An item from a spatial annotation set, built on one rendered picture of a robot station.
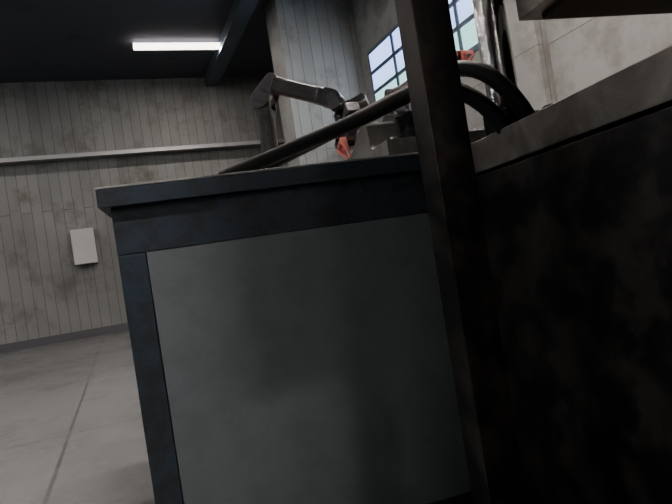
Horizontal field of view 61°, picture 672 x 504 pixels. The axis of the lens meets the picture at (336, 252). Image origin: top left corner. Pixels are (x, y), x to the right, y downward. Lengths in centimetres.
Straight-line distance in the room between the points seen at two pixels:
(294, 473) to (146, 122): 863
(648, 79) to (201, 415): 91
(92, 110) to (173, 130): 120
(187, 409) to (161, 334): 15
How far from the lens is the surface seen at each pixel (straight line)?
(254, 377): 115
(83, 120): 956
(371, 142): 146
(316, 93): 195
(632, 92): 81
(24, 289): 928
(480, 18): 119
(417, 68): 88
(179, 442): 116
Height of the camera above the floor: 61
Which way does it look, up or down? 1 degrees up
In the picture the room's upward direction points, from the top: 9 degrees counter-clockwise
